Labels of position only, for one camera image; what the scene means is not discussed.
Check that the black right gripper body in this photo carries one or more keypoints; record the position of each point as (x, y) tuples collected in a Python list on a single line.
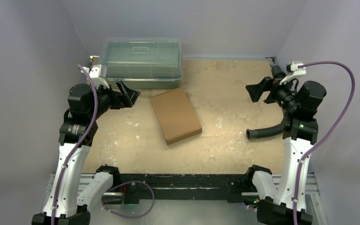
[(270, 92)]

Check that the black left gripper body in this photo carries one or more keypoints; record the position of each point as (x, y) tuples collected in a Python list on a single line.
[(106, 98)]

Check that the brown cardboard box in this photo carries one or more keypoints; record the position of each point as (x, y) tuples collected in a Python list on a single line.
[(176, 115)]

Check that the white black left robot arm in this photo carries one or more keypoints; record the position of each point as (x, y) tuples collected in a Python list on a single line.
[(67, 205)]

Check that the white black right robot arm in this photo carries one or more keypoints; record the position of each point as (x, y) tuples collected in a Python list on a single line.
[(285, 204)]

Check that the clear plastic storage bin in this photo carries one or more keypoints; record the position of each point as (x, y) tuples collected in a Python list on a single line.
[(143, 62)]

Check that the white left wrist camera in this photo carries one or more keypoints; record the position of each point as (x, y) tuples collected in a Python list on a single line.
[(97, 74)]

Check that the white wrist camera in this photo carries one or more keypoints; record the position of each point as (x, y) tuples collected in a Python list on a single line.
[(295, 70), (97, 74)]

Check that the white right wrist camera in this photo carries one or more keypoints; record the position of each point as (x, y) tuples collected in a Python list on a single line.
[(295, 70)]

